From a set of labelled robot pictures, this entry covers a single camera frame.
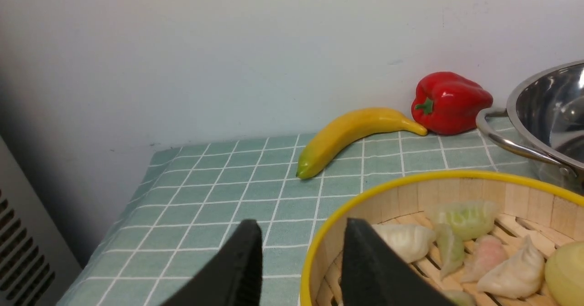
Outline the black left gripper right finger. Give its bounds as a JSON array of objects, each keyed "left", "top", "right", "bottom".
[{"left": 340, "top": 218, "right": 453, "bottom": 306}]

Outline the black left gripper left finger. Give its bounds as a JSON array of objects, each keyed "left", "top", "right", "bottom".
[{"left": 163, "top": 219, "right": 263, "bottom": 306}]

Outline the yellow-rimmed bamboo steamer basket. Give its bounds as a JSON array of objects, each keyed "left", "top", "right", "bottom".
[{"left": 299, "top": 170, "right": 584, "bottom": 306}]

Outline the stainless steel pot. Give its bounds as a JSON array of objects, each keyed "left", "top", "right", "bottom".
[{"left": 475, "top": 60, "right": 584, "bottom": 194}]

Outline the small green dumpling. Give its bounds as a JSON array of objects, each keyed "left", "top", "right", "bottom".
[{"left": 434, "top": 223, "right": 465, "bottom": 280}]

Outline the green checkered tablecloth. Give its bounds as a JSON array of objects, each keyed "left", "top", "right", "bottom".
[{"left": 57, "top": 131, "right": 534, "bottom": 306}]

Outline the pink dumpling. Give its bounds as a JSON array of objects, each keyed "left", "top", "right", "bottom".
[{"left": 461, "top": 235, "right": 508, "bottom": 283}]

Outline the white pleated dumpling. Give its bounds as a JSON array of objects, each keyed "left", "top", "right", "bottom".
[{"left": 476, "top": 235, "right": 546, "bottom": 299}]

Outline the yellow banana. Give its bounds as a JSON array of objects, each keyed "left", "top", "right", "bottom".
[{"left": 296, "top": 107, "right": 428, "bottom": 180}]

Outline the red bell pepper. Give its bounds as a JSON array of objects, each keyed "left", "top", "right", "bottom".
[{"left": 411, "top": 71, "right": 494, "bottom": 136}]

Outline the pale green bun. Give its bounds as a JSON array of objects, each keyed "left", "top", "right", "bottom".
[{"left": 545, "top": 241, "right": 584, "bottom": 306}]

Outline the grey vented appliance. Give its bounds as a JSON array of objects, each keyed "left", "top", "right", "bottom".
[{"left": 0, "top": 140, "right": 81, "bottom": 306}]

